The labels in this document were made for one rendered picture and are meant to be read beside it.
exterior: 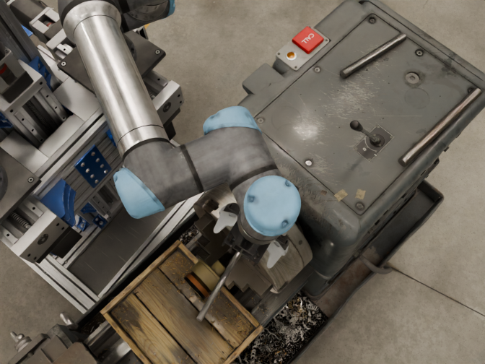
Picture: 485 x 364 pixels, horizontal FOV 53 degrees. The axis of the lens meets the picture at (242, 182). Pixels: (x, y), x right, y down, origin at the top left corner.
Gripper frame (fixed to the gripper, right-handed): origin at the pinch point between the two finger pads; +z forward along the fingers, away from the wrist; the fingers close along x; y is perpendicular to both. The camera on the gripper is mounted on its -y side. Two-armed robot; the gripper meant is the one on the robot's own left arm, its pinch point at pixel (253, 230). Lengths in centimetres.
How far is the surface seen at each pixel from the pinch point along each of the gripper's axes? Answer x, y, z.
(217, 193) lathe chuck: -12.0, -6.4, 18.1
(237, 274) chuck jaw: 2.8, 6.6, 24.8
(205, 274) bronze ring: -4.0, 10.8, 23.9
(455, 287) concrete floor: 94, -54, 123
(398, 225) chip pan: 45, -47, 77
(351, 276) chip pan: 40, -21, 77
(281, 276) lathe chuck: 11.6, 1.8, 18.7
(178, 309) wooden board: -5, 22, 48
